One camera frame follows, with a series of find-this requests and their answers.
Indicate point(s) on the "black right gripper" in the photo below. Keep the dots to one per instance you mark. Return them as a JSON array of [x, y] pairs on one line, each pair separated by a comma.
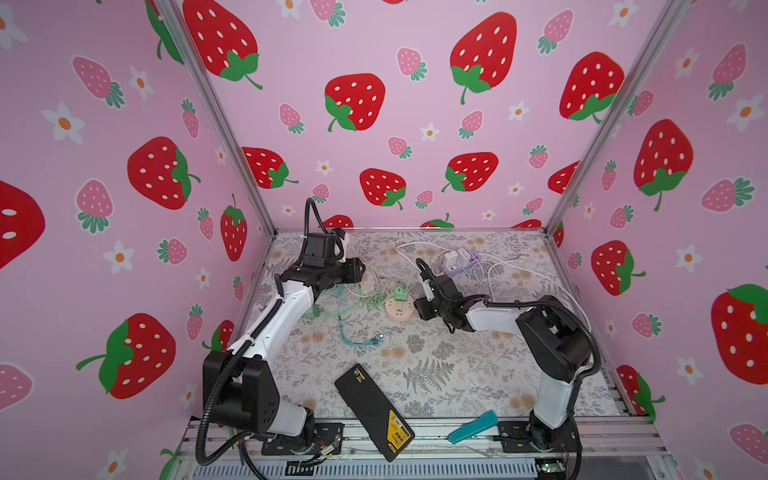
[[422, 307]]

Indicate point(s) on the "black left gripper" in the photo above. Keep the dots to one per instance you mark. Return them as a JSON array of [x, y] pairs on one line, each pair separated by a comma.
[[351, 269]]

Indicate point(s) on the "purple power strip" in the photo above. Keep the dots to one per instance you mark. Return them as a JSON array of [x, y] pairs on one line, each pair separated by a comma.
[[456, 271]]

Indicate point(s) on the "white charger plug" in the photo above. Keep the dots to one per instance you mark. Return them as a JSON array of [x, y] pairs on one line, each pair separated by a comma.
[[457, 258]]

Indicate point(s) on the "round pink power socket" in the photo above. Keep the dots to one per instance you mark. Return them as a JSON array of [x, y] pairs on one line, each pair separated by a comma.
[[398, 311]]

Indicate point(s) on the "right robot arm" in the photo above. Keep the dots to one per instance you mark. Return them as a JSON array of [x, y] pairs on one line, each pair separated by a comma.
[[562, 346]]

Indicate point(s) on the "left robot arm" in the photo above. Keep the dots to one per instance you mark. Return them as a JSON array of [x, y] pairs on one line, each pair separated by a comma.
[[241, 397]]

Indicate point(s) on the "teal plastic tool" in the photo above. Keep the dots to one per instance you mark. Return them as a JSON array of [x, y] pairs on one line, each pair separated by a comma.
[[482, 423]]

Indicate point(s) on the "black rectangular device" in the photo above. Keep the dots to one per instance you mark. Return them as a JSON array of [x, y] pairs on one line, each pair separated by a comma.
[[386, 427]]

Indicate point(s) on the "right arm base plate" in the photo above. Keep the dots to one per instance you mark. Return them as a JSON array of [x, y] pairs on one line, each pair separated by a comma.
[[524, 437]]

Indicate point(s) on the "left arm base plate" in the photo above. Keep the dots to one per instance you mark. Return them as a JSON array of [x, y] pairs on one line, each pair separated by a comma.
[[313, 440]]

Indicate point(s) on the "aluminium front rail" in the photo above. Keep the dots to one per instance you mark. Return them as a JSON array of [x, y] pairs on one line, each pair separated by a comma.
[[611, 448]]

